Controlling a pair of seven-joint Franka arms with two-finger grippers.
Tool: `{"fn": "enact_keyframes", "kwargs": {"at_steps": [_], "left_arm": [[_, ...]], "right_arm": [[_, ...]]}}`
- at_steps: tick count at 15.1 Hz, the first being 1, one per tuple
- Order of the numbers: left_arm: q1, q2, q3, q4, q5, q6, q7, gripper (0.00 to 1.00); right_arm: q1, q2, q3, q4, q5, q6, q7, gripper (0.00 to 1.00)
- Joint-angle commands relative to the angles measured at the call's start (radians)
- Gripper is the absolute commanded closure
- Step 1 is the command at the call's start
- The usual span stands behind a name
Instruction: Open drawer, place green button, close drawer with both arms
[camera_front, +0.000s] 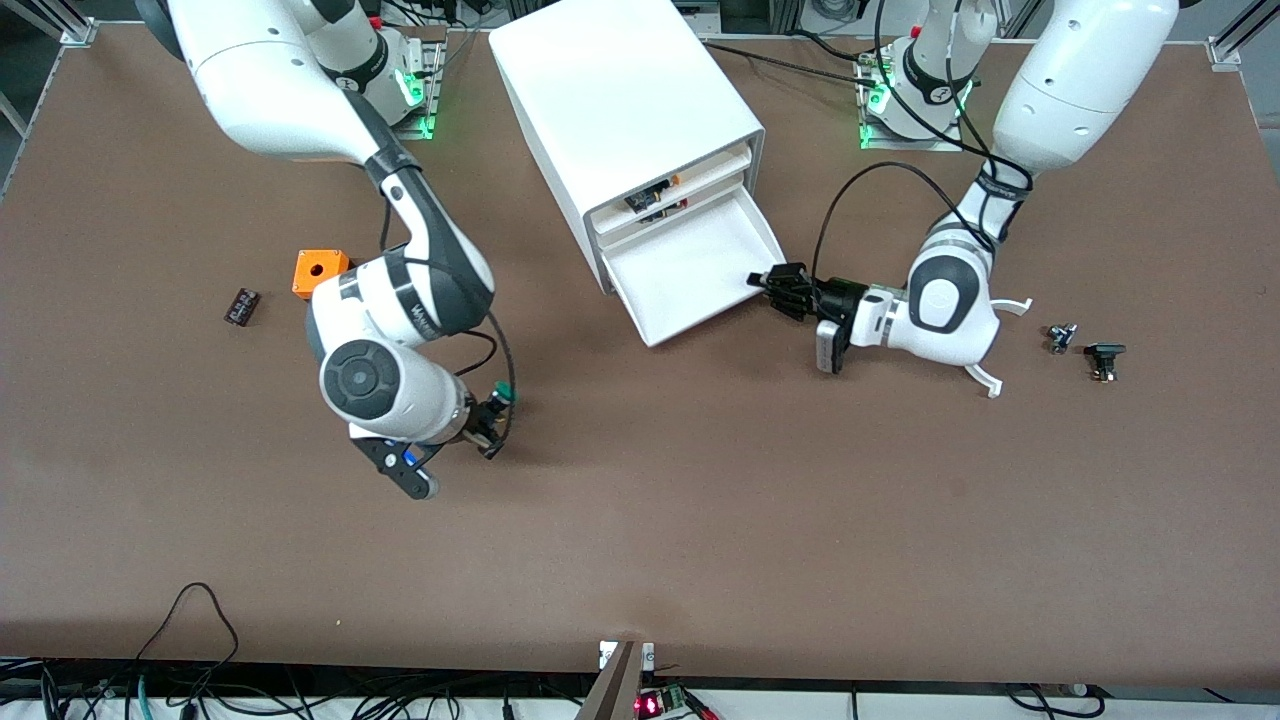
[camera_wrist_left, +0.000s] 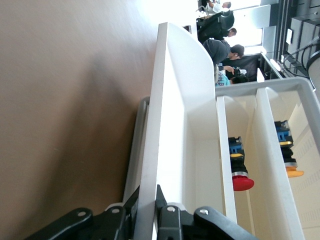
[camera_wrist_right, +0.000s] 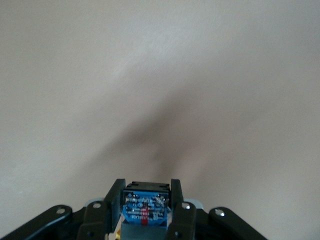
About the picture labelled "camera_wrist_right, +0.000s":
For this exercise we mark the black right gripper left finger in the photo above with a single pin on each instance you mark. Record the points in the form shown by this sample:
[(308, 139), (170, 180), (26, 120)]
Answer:
[(100, 220)]

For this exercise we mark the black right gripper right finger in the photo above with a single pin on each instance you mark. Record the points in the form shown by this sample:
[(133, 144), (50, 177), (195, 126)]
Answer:
[(181, 220)]

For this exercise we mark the green push button blue block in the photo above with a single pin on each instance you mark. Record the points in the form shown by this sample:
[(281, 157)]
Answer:
[(145, 207)]

